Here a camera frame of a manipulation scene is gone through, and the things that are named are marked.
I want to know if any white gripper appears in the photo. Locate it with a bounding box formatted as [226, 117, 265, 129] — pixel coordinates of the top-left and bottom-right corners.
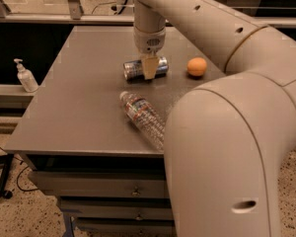
[133, 28, 166, 80]

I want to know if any silver blue redbull can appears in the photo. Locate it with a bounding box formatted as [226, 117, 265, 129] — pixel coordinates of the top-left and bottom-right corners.
[123, 56, 169, 81]

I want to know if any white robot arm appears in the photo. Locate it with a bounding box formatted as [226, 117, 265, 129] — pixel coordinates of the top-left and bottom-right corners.
[135, 0, 296, 237]

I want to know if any orange fruit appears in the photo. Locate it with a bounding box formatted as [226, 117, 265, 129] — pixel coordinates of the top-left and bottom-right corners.
[186, 57, 207, 77]

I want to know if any clear plastic water bottle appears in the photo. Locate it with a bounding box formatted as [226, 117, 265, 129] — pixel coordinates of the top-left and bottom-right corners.
[119, 91, 165, 152]

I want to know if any white numbered device behind glass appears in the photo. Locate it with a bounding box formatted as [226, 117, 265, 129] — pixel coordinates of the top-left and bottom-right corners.
[111, 0, 133, 16]

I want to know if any grey drawer cabinet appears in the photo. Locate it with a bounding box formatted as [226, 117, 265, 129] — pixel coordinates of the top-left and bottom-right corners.
[6, 26, 223, 237]

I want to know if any white pump dispenser bottle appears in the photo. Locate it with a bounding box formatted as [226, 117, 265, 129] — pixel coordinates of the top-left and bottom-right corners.
[14, 58, 38, 92]

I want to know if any black stand leg with wheel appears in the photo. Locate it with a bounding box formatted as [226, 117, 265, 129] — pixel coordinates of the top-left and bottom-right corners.
[0, 154, 14, 199]

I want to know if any metal window railing frame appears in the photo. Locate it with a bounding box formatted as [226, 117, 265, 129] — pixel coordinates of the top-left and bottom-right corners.
[0, 0, 296, 28]

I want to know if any black floor cable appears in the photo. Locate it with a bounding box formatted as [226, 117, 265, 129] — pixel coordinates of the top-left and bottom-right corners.
[0, 138, 39, 194]

